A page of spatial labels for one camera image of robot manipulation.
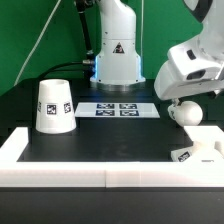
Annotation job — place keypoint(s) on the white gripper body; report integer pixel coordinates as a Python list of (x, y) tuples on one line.
[(183, 59)]

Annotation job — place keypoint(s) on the white lamp bulb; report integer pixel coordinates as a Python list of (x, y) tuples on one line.
[(188, 113)]

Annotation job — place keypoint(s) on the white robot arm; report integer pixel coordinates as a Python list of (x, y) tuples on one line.
[(118, 66)]

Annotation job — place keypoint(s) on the white lamp shade cone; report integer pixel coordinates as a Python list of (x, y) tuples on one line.
[(55, 113)]

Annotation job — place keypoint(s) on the white marker sheet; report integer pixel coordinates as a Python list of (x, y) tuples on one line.
[(116, 110)]

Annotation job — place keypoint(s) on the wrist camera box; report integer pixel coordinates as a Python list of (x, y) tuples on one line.
[(209, 73)]

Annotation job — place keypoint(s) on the white foam wall frame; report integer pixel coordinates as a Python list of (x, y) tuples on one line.
[(14, 173)]

